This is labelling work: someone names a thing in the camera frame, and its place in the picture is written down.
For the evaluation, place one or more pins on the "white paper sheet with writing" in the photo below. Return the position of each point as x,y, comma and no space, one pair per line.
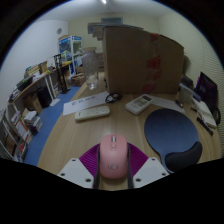
81,102

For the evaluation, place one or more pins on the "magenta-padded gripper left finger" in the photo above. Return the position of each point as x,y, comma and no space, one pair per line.
75,173

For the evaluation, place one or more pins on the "small open cardboard box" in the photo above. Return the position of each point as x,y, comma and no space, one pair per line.
78,80

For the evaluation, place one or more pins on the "round wall clock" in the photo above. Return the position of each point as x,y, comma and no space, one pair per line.
58,31

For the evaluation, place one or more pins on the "long wooden wall desk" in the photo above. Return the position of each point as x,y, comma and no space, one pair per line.
33,85

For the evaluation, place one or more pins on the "blue mouse pad black rest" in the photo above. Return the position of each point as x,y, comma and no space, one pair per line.
170,133

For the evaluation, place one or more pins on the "white remote with display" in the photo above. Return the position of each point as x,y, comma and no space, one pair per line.
138,104

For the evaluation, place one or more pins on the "open white book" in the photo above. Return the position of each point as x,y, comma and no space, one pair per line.
206,114

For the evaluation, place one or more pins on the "black marker pen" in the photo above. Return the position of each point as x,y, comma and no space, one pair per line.
204,126

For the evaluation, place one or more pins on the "large cardboard box red tape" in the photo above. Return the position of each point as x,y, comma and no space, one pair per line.
130,60

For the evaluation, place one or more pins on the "black chair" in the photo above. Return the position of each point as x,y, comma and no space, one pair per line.
217,116

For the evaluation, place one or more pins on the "clear glass jar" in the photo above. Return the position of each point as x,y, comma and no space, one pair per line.
90,68

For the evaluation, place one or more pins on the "blue and white cabinet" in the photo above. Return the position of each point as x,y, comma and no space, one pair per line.
66,46

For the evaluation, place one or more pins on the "ceiling light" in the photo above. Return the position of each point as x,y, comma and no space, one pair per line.
104,1

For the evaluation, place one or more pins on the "blue book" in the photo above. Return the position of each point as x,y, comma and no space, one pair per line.
190,91

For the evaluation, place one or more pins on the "shelf unit with books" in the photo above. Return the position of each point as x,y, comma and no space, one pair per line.
16,133

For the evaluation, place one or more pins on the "dark monitor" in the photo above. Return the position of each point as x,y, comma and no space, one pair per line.
208,90

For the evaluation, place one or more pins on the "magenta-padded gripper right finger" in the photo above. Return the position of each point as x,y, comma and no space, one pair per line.
150,171

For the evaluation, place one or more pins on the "window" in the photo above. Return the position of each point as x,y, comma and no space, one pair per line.
111,20

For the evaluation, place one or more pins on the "pink computer mouse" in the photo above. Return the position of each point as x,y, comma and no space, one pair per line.
114,156

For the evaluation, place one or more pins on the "black floor stand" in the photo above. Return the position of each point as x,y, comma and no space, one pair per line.
61,76

